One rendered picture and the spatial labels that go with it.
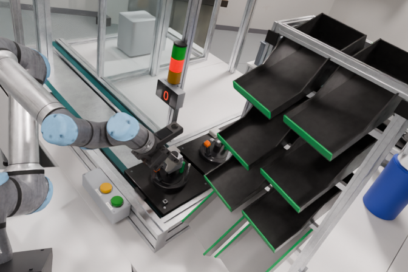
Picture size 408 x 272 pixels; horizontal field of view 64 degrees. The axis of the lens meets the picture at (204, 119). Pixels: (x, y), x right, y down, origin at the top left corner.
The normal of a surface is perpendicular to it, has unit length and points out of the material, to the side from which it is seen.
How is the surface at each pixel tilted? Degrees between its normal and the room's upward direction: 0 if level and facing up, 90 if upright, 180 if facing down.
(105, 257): 0
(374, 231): 0
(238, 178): 25
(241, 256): 45
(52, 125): 54
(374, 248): 0
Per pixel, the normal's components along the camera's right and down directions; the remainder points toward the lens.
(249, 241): -0.43, -0.43
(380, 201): -0.75, 0.25
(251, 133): -0.15, -0.64
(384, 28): -0.94, 0.00
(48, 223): 0.22, -0.79
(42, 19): 0.68, 0.54
